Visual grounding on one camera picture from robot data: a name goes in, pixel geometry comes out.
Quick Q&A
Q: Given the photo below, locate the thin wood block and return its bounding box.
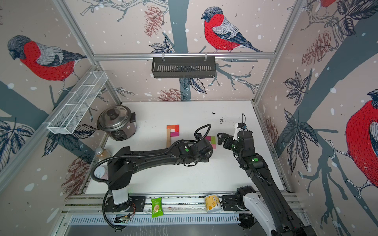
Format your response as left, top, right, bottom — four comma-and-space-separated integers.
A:
166, 128, 171, 140

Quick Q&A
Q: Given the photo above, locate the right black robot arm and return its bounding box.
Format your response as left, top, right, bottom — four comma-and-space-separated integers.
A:
217, 131, 316, 236

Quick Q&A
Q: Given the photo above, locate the black hanging wall basket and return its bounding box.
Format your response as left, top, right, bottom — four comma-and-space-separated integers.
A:
152, 57, 216, 79

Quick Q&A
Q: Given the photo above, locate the wide wood block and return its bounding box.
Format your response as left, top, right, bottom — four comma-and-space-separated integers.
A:
166, 137, 171, 148

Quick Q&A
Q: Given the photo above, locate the yellow snack can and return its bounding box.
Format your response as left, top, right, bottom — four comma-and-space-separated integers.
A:
204, 194, 221, 213

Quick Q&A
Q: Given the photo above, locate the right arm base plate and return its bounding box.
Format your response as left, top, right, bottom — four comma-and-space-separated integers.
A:
220, 185, 256, 211

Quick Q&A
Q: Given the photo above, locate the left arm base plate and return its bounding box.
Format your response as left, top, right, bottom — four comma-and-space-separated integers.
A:
103, 196, 146, 213

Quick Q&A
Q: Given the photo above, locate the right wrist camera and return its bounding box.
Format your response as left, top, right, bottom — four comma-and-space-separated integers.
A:
233, 123, 247, 141

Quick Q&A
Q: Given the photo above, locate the white wire mesh basket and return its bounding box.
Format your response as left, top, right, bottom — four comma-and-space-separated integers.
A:
47, 71, 108, 134

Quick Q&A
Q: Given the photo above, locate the glass spice jar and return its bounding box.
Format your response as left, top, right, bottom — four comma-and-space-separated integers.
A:
94, 147, 112, 161

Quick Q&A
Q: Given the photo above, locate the pink drink can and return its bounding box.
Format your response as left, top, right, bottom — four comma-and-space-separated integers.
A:
94, 165, 108, 180

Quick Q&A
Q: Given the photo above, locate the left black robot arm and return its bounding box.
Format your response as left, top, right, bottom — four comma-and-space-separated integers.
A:
90, 138, 213, 205

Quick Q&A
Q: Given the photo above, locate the green snack packet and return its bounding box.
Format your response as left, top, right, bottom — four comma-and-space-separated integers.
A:
151, 197, 163, 218

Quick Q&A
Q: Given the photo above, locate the green block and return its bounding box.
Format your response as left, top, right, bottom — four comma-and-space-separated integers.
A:
211, 136, 216, 145

